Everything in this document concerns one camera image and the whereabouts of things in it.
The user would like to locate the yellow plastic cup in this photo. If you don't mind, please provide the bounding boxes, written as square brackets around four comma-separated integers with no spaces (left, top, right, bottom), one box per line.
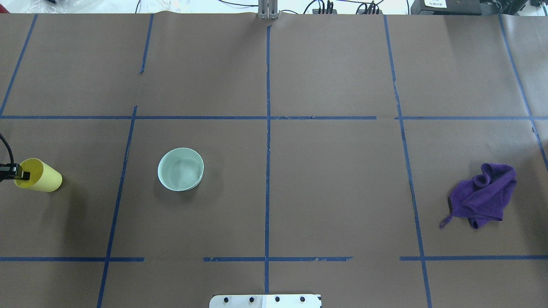
[14,158,63,193]

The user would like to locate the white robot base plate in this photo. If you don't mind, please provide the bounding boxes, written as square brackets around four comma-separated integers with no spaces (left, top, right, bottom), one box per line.
[209,294,322,308]

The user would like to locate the purple cloth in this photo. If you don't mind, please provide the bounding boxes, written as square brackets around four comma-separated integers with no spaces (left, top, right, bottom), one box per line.
[440,163,517,230]

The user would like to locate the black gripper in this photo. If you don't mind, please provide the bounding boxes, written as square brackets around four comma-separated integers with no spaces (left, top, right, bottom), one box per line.
[0,163,31,182]

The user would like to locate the mint green bowl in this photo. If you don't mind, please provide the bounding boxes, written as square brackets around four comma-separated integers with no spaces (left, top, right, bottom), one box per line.
[157,148,204,192]

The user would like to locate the aluminium frame post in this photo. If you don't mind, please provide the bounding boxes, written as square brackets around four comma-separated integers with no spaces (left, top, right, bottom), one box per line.
[258,0,280,20]

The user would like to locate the black equipment box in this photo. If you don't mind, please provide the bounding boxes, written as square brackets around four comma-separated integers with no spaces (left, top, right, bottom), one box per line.
[410,0,528,16]

